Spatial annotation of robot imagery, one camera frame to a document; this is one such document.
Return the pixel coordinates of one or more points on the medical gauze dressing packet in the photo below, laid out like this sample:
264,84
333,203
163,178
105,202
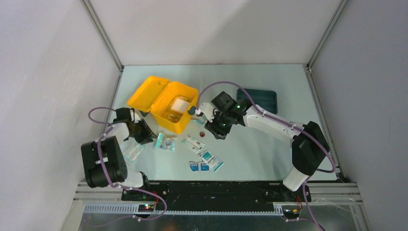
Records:
211,160

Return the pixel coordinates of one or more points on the blue alcohol pad right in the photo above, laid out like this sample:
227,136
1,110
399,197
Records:
204,167

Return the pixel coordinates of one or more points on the clear teal sterile pouch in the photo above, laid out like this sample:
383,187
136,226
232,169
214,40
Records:
133,151

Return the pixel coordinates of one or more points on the cotton swabs bag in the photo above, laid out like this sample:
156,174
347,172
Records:
173,116

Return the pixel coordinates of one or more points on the white gauze pad pack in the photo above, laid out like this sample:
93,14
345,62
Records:
180,106

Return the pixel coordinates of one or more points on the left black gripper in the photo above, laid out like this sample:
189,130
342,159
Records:
147,134

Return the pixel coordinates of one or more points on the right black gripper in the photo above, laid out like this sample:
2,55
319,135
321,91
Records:
219,133

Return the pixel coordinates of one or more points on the teal bandage pack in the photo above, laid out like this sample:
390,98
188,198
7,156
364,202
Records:
165,142

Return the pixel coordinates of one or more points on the blue alcohol pad left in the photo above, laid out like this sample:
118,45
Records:
195,167

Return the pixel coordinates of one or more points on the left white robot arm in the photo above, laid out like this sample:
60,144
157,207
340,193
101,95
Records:
106,159

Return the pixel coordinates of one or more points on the yellow medicine kit box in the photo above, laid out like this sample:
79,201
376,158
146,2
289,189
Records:
157,94

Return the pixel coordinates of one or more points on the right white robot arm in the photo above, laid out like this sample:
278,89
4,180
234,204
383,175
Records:
307,142

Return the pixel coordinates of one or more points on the white teal striped packet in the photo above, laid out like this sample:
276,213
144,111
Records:
193,144

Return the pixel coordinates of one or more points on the blue alcohol pad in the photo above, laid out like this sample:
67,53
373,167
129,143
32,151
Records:
195,167
204,167

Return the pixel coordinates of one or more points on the teal tube lower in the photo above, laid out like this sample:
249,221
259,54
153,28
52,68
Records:
199,121

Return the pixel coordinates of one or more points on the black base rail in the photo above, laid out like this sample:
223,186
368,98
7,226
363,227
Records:
218,196

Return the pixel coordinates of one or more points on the dark teal divided tray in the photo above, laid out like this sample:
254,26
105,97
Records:
266,99

